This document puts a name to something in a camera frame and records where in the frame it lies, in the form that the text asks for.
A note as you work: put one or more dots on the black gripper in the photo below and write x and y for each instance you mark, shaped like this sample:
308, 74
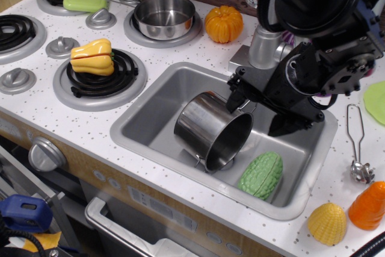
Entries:
285, 89

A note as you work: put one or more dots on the steel pot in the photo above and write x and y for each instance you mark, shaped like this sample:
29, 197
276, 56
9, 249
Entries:
210, 133

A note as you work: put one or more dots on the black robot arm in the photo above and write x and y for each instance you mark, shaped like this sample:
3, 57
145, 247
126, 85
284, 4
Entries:
342, 40

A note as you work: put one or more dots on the grey toy sink basin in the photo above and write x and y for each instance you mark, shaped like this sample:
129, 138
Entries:
147, 128

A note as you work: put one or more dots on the green bitter melon toy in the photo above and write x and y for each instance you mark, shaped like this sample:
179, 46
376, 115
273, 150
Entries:
262, 175

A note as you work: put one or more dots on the silver toy faucet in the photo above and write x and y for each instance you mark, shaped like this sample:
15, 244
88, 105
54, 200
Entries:
267, 49

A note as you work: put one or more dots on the purple onion toy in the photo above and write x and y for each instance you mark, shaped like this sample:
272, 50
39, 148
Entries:
289, 38

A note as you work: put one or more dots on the orange pumpkin toy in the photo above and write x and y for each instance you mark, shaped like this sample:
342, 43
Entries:
224, 24

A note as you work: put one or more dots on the light green lettuce toy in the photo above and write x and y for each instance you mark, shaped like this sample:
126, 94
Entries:
374, 101

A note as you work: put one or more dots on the metal whisk utensil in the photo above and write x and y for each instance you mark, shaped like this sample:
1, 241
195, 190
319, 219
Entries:
359, 171

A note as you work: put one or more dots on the yellow corn toy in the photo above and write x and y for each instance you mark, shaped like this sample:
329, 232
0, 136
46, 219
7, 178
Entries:
327, 224

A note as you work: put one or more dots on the steel saucepan on burner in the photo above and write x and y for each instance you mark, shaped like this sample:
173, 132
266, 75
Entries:
159, 20

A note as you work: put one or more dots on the orange carrot toy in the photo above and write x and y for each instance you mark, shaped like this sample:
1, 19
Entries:
367, 211

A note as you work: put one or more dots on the front right black burner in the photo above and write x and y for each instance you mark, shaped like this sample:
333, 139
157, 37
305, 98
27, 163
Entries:
90, 92

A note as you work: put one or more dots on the yellow bell pepper toy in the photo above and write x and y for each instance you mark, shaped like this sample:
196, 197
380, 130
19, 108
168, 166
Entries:
94, 58

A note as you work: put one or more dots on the grey stove knob upper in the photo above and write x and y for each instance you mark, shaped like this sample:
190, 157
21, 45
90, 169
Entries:
100, 20

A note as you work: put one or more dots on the grey stove knob middle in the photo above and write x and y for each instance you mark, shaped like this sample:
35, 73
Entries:
61, 47

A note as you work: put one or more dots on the grey oven front knob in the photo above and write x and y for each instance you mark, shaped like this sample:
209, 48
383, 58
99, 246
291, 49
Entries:
44, 156

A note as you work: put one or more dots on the grey stove knob lower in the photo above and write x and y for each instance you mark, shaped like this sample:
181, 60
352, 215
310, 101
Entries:
17, 81

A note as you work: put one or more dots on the yellow cloth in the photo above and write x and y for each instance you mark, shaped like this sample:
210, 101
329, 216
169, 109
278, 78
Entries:
48, 241

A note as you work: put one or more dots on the blue clamp tool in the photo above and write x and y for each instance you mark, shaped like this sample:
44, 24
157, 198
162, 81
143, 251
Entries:
24, 213

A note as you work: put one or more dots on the grey oven door handle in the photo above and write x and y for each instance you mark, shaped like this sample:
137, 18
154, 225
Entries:
163, 247

